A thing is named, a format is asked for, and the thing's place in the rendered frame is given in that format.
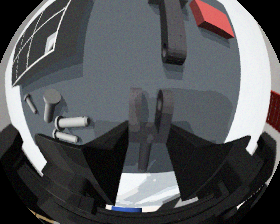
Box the red square block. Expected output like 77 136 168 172
189 0 235 39

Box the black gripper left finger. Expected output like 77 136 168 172
34 120 129 206

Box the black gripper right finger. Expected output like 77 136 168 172
166 123 251 202

